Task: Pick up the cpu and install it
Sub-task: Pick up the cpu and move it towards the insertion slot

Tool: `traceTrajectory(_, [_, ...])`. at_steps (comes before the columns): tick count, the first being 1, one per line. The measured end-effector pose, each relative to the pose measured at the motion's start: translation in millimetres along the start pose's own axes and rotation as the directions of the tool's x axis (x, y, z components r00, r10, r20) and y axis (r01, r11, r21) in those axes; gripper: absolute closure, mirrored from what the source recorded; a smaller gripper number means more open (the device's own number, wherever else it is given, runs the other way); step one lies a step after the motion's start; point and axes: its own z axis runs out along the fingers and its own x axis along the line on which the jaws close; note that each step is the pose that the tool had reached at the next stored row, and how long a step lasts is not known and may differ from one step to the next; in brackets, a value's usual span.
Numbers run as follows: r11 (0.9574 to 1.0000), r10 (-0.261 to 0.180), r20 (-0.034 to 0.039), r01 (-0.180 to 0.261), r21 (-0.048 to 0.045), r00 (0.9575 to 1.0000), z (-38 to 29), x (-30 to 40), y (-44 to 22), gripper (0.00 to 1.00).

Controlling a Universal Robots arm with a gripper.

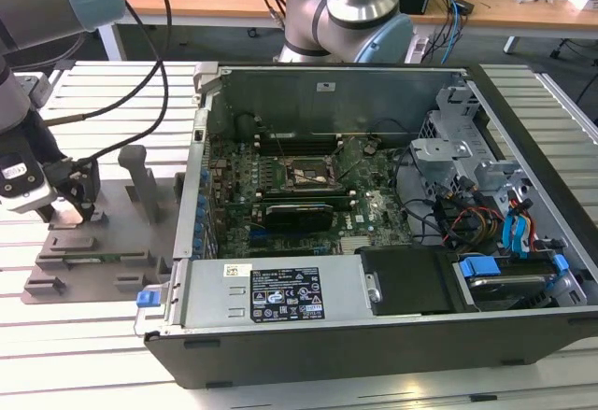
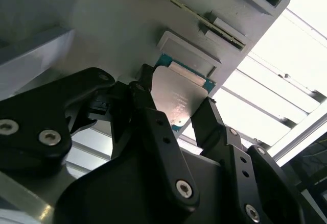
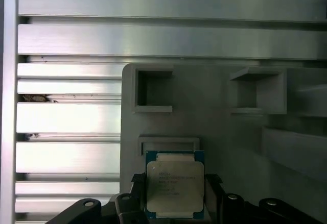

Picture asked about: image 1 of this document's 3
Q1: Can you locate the CPU socket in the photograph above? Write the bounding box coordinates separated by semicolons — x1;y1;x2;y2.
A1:
278;155;340;191

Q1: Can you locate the green RAM stick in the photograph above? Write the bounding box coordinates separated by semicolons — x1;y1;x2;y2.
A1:
64;252;147;262

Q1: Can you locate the black disk bay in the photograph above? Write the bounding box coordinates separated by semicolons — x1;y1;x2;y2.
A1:
357;246;480;317

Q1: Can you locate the black RAM slot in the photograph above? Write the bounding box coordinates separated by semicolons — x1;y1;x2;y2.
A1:
258;137;339;146
255;196;351;203
259;148;341;156
254;188;349;194
254;192;350;199
259;143;340;150
258;133;338;140

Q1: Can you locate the black cable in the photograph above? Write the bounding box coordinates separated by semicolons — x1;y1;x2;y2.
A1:
44;0;170;168

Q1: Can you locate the wooden desk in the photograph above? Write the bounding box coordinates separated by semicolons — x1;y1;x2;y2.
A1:
95;0;598;61

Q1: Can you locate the black PC case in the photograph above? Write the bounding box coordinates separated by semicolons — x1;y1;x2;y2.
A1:
135;62;598;390

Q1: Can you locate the blue flat wire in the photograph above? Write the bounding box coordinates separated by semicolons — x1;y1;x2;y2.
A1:
502;216;519;258
513;211;532;262

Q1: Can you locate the silver power supply unit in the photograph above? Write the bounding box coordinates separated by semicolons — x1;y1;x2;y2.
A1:
179;254;363;327

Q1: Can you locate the grey parts rack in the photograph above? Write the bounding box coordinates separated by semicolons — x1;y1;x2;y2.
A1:
21;145;188;306

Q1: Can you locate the yellow red black wire bundle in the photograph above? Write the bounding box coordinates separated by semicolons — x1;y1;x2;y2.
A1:
443;204;504;247

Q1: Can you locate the silver metal drive cage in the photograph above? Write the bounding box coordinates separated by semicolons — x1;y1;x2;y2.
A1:
408;73;536;224

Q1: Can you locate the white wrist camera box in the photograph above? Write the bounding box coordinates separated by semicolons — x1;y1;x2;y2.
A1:
0;150;51;211

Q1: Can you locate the black graphics card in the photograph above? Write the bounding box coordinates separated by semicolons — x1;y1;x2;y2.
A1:
261;201;335;233

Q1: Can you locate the green motherboard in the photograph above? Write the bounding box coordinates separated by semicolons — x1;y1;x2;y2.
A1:
200;134;421;260

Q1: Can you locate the white power adapter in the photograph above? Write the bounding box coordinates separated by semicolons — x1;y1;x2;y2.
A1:
405;35;431;64

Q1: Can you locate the hard disk in blue carrier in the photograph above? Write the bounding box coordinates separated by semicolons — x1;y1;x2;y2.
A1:
455;253;588;313

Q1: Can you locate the blue plastic latch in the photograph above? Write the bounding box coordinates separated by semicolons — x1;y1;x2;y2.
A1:
135;290;163;309

